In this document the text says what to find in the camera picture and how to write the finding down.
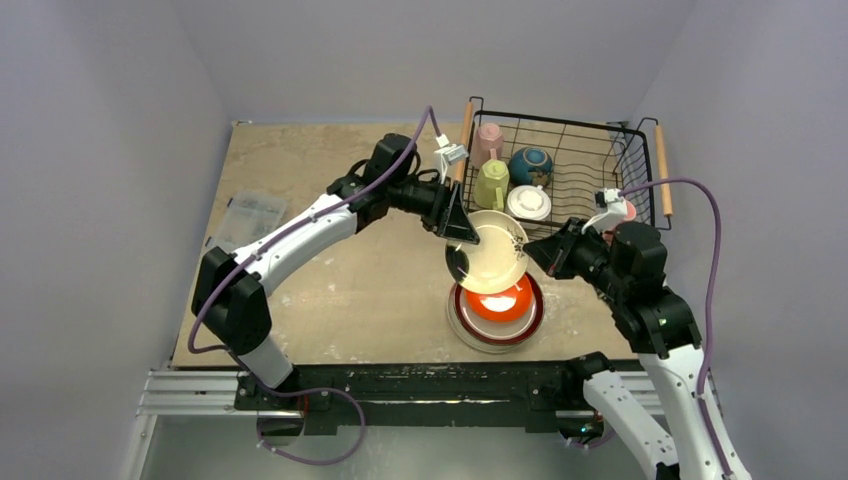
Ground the clear plastic organizer box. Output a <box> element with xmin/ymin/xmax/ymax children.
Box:
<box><xmin>204</xmin><ymin>190</ymin><xmax>287</xmax><ymax>252</ymax></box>

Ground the black wire dish rack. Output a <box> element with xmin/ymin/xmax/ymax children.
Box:
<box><xmin>460</xmin><ymin>96</ymin><xmax>668</xmax><ymax>239</ymax></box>

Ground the orange small plate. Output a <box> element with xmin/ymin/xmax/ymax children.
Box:
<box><xmin>464</xmin><ymin>274</ymin><xmax>534</xmax><ymax>323</ymax></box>

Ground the white handled cup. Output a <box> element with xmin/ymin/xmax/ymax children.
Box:
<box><xmin>505</xmin><ymin>185</ymin><xmax>552</xmax><ymax>221</ymax></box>

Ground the cream painted plate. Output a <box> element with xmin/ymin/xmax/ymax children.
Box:
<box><xmin>445</xmin><ymin>210</ymin><xmax>529</xmax><ymax>294</ymax></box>

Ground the light pink faceted mug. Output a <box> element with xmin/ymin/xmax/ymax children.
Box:
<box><xmin>469</xmin><ymin>123</ymin><xmax>504</xmax><ymax>169</ymax></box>

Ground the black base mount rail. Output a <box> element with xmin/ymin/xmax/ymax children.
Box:
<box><xmin>234</xmin><ymin>354</ymin><xmax>609</xmax><ymax>440</ymax></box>

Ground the dark blue bowl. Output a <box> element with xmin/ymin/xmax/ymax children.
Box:
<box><xmin>508</xmin><ymin>147</ymin><xmax>554</xmax><ymax>187</ymax></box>

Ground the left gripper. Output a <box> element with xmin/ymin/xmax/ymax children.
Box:
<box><xmin>387</xmin><ymin>174</ymin><xmax>479</xmax><ymax>243</ymax></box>

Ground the large white bottom plate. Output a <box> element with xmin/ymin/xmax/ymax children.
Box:
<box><xmin>446</xmin><ymin>285</ymin><xmax>545</xmax><ymax>354</ymax></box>

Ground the green faceted mug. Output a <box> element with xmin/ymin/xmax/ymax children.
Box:
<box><xmin>472</xmin><ymin>159</ymin><xmax>510</xmax><ymax>212</ymax></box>

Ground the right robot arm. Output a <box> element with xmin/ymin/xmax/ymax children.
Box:
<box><xmin>523</xmin><ymin>218</ymin><xmax>751</xmax><ymax>479</ymax></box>

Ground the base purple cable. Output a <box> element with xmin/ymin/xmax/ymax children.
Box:
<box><xmin>255</xmin><ymin>385</ymin><xmax>369</xmax><ymax>468</ymax></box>

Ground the red rimmed plate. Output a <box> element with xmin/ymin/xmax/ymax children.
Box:
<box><xmin>446</xmin><ymin>274</ymin><xmax>545</xmax><ymax>353</ymax></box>

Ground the salmon pink mug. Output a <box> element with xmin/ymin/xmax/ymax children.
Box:
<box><xmin>602</xmin><ymin>200</ymin><xmax>637</xmax><ymax>245</ymax></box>

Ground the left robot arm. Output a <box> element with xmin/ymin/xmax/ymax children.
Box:
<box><xmin>191</xmin><ymin>133</ymin><xmax>480</xmax><ymax>409</ymax></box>

